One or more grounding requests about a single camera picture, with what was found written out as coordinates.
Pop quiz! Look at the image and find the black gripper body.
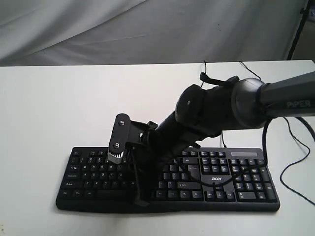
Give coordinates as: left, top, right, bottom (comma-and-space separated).
124, 119, 188, 187

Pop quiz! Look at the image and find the black acer keyboard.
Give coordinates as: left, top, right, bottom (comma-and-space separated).
56, 147, 281, 214

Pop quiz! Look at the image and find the grey black piper robot arm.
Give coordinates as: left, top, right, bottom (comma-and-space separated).
125, 72, 315, 212

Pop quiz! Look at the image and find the grey backdrop cloth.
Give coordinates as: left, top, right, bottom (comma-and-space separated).
0, 0, 307, 66

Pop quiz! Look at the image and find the black tripod stand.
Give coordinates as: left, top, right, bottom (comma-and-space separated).
286, 0, 312, 60

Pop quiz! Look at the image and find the thin black loose cable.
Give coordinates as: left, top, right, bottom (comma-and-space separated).
240, 60, 315, 206

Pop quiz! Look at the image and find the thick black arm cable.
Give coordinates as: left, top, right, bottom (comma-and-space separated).
172, 115, 315, 195

